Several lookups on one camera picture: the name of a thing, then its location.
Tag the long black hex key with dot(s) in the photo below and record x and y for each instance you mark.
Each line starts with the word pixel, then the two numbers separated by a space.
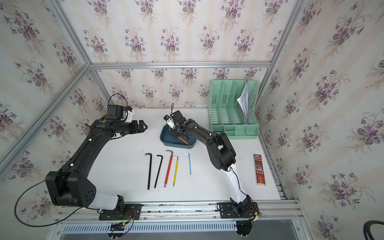
pixel 150 169

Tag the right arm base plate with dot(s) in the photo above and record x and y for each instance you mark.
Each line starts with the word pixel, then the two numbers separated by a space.
pixel 244 210

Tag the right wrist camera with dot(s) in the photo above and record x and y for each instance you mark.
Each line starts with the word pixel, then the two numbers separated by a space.
pixel 169 121

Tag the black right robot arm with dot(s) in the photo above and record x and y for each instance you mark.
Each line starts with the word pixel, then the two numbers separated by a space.
pixel 221 154

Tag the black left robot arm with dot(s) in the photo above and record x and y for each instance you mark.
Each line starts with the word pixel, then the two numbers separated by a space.
pixel 70 187

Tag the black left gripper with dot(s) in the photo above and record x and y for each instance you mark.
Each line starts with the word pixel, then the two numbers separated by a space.
pixel 134 129

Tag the aluminium rail frame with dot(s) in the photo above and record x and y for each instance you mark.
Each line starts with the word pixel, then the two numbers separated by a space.
pixel 281 219

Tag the yellow hex key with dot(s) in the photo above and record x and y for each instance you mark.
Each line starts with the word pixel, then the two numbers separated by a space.
pixel 176 170

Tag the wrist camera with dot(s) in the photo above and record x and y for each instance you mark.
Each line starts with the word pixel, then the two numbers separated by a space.
pixel 119 113
pixel 169 121

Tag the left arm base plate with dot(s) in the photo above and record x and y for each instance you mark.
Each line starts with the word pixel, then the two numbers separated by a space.
pixel 129 211

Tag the red hex key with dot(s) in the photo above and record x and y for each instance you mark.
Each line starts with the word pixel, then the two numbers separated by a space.
pixel 169 167

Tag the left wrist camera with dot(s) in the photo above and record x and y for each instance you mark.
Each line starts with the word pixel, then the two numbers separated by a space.
pixel 119 113

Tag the papers in file organizer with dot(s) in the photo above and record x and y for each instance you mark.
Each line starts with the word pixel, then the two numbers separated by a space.
pixel 243 101

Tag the red flat package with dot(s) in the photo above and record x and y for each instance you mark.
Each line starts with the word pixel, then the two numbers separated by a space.
pixel 259 170

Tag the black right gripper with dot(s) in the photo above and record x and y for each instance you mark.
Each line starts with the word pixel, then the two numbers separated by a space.
pixel 173 133

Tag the small circuit board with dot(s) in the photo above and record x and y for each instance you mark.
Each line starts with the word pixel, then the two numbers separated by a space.
pixel 118 227

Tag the short black hex key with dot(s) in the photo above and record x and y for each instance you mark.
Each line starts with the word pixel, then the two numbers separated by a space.
pixel 159 169

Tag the teal plastic storage box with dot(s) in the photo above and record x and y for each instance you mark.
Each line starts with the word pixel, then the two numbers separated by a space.
pixel 168 140

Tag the blue hex key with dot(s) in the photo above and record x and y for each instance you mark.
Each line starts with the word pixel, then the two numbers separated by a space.
pixel 189 161

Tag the green mesh file organizer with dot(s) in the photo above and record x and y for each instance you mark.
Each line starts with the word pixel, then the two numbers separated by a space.
pixel 224 112

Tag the orange hex key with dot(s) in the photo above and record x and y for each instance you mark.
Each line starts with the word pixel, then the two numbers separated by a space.
pixel 184 141

